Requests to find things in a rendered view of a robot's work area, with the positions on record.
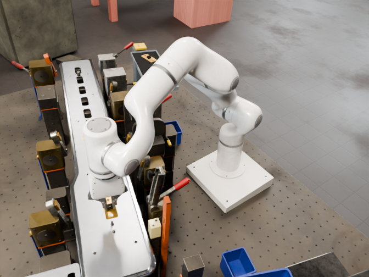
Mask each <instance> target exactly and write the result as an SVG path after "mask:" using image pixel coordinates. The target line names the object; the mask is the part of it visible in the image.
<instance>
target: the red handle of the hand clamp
mask: <svg viewBox="0 0 369 277"><path fill-rule="evenodd" d="M189 183H190V179H189V178H187V177H186V178H184V179H183V180H181V181H180V182H178V183H177V184H175V185H174V186H173V187H172V188H170V189H168V190H167V191H165V192H164V193H162V194H161V195H160V197H159V201H158V203H159V202H160V201H162V200H163V199H164V197H165V196H169V195H171V194H173V193H174V192H176V191H178V190H180V189H181V188H183V187H184V186H186V185H187V184H189Z"/></svg>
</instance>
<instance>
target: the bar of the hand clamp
mask: <svg viewBox="0 0 369 277"><path fill-rule="evenodd" d="M166 175H168V171H164V170H163V168H162V167H155V171H154V173H152V171H151V170H149V171H147V178H148V179H149V180H151V179H152V178H153V181H152V186H151V189H150V194H149V198H148V204H149V202H150V201H151V200H152V202H151V205H150V206H153V205H158V201H159V197H160V193H161V189H162V186H163V182H164V178H165V176H166Z"/></svg>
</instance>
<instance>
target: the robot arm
mask: <svg viewBox="0 0 369 277"><path fill-rule="evenodd" d="M183 78H184V79H185V80H186V81H188V82H189V83H190V84H191V85H193V86H194V87H196V88H197V89H198V90H200V91H201V92H202V93H204V94H205V95H207V96H208V97H209V98H210V99H211V100H212V101H213V102H212V105H211V108H212V110H213V112H214V113H215V114H216V115H217V116H219V117H220V118H222V119H225V120H227V121H228V122H229V123H226V124H224V125H223V126H222V127H221V129H220V133H219V142H218V148H217V152H216V153H215V154H213V155H212V156H211V158H210V162H209V165H210V169H211V171H212V172H213V173H214V174H216V175H217V176H219V177H221V178H225V179H234V178H237V177H239V176H241V175H242V174H243V173H244V172H245V169H246V162H245V160H244V158H243V157H242V156H241V154H242V148H243V142H244V137H245V134H247V133H249V132H251V131H253V130H254V129H255V128H256V127H258V126H259V124H260V123H261V122H262V111H261V109H260V108H259V107H258V106H257V105H256V104H254V103H252V102H250V101H247V100H246V99H244V98H241V97H239V96H237V93H236V87H237V85H238V84H239V75H238V71H237V70H236V68H235V67H234V66H233V65H232V64H231V63H230V62H229V61H228V60H227V59H225V58H224V57H222V56H220V55H219V54H217V53H215V52H214V51H212V50H211V49H209V48H207V46H205V45H204V44H202V43H201V42H200V41H198V40H197V39H195V38H193V37H183V38H180V39H178V40H177V41H175V42H174V43H173V44H172V45H171V46H170V47H169V48H168V49H167V50H166V51H165V52H164V53H163V55H162V56H161V57H160V58H159V59H158V60H157V61H156V62H155V63H154V64H153V65H152V66H151V67H150V69H149V70H148V71H147V72H146V73H145V74H144V75H143V76H142V77H141V79H140V80H139V81H138V82H137V83H136V84H135V85H134V87H133V88H132V89H131V90H130V91H129V92H128V94H127V95H126V97H125V99H124V105H125V107H126V109H127V110H128V111H129V112H130V113H131V115H132V116H133V117H134V118H135V120H136V122H137V127H136V132H135V134H134V135H133V137H132V139H131V140H130V141H129V142H128V143H127V144H124V143H123V142H122V141H121V140H120V139H119V137H118V133H117V127H116V123H115V121H113V120H112V119H110V118H108V117H94V118H91V119H89V120H87V121H86V122H85V123H84V125H83V127H82V131H83V137H84V141H85V147H86V153H87V159H88V165H89V171H88V183H89V188H90V191H89V193H88V200H96V201H99V202H101V204H102V207H103V208H105V211H106V212H107V210H108V206H107V201H106V197H111V202H112V205H113V209H115V206H116V205H117V200H118V198H119V197H120V196H121V195H122V193H125V192H127V191H128V188H127V186H126V185H125V183H124V177H125V176H128V175H130V174H131V173H132V172H133V171H134V170H135V169H136V168H137V167H138V166H139V164H140V163H141V162H142V160H144V158H145V157H146V155H147V154H148V153H149V151H150V149H151V147H152V145H153V142H154V136H155V129H154V121H153V114H154V111H155V110H156V109H157V108H158V107H159V106H160V104H161V103H162V102H163V101H164V100H165V98H166V97H167V96H168V95H169V94H170V93H171V92H172V91H173V90H174V88H175V87H176V86H177V85H178V84H179V83H180V82H181V81H182V79H183Z"/></svg>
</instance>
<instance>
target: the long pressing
mask: <svg viewBox="0 0 369 277"><path fill-rule="evenodd" d="M59 67H60V75H61V82H62V87H63V94H64V102H65V109H66V116H67V121H68V128H69V135H70V143H71V150H72V157H73V162H74V169H75V177H74V179H73V181H72V183H71V186H70V194H71V203H72V212H73V217H74V226H75V234H76V243H77V251H78V257H79V265H80V274H81V277H146V276H149V275H151V274H152V273H153V271H154V270H155V267H156V259H155V255H154V252H153V249H152V245H151V243H150V239H149V236H148V233H147V229H146V226H145V223H144V220H143V216H142V213H141V209H140V207H139V204H138V200H137V197H136V193H135V190H134V187H133V184H132V180H131V177H130V176H129V175H128V176H125V177H124V183H125V185H126V186H127V188H128V191H127V192H125V193H122V195H121V196H120V197H119V198H118V200H117V205H116V209H117V212H118V217H117V218H113V219H109V220H107V219H106V217H105V212H104V208H103V207H102V204H101V202H99V201H96V200H88V193H89V191H90V188H89V183H88V175H87V174H88V171H89V165H88V159H87V153H86V147H85V141H84V140H83V138H82V135H83V131H82V127H83V125H84V123H85V122H86V121H87V120H89V119H91V118H94V117H108V118H110V117H109V114H108V110H107V107H106V104H105V100H104V97H103V94H102V90H101V87H100V84H99V80H98V77H97V73H96V70H95V67H94V64H93V60H91V59H82V60H71V61H65V62H61V63H60V64H59ZM75 68H80V69H81V76H77V74H76V73H75ZM77 77H82V78H83V83H82V84H78V83H77ZM79 87H84V88H85V91H86V93H85V94H82V95H81V94H80V91H79ZM82 98H87V99H88V105H87V106H83V105H82V101H81V99H82ZM86 109H89V110H90V112H91V116H92V117H91V118H85V115H84V110H86ZM78 121H79V122H78ZM111 221H113V223H114V225H113V226H111V225H110V224H111ZM113 230H115V231H116V232H115V233H112V231H113ZM135 241H137V243H135ZM94 252H96V254H93V253H94Z"/></svg>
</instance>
